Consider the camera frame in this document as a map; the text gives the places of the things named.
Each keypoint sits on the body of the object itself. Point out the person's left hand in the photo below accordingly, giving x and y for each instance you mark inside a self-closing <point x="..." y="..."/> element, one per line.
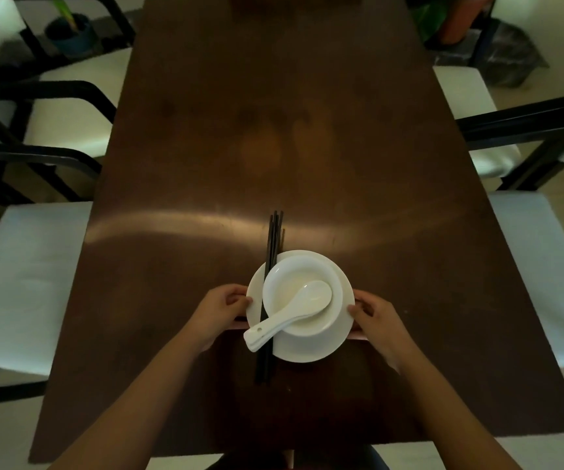
<point x="213" y="318"/>

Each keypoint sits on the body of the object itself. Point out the person's right hand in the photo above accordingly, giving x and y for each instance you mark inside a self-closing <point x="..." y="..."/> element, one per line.
<point x="384" y="330"/>

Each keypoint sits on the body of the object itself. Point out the person's left thumb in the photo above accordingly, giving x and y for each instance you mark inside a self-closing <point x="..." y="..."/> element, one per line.
<point x="240" y="302"/>

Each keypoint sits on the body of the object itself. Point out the person's right thumb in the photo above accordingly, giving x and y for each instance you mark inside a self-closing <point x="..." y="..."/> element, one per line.
<point x="359" y="315"/>

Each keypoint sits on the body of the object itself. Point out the white round plate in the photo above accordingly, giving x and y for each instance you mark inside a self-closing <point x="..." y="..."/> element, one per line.
<point x="311" y="349"/>

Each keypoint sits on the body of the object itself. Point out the person's left forearm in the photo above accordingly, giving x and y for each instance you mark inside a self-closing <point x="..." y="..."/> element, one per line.
<point x="149" y="411"/>

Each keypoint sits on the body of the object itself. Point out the person's right forearm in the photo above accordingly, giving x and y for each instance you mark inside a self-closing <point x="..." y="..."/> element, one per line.
<point x="451" y="416"/>

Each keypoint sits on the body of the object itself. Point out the white ceramic soup spoon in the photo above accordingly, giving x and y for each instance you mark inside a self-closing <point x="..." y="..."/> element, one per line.
<point x="257" y="346"/>
<point x="301" y="301"/>

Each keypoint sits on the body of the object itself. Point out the white ceramic bowl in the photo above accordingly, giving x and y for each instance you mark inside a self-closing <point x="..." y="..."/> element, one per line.
<point x="294" y="298"/>

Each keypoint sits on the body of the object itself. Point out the black chopstick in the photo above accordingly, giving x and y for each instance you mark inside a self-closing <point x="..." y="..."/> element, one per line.
<point x="270" y="239"/>
<point x="280" y="230"/>
<point x="276" y="234"/>

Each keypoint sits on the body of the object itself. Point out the black plastic bag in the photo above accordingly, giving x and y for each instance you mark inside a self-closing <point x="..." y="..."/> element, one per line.
<point x="509" y="53"/>

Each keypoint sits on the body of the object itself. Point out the orange pot with green plant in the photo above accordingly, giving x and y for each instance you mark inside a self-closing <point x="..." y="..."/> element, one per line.
<point x="458" y="17"/>

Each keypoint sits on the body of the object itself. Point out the blue pot with plant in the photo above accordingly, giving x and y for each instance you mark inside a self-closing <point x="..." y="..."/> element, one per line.
<point x="72" y="36"/>

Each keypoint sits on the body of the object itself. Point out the white cushioned black frame chair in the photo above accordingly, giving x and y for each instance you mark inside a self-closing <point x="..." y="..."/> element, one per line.
<point x="27" y="288"/>
<point x="76" y="92"/>
<point x="551" y="283"/>
<point x="478" y="102"/>

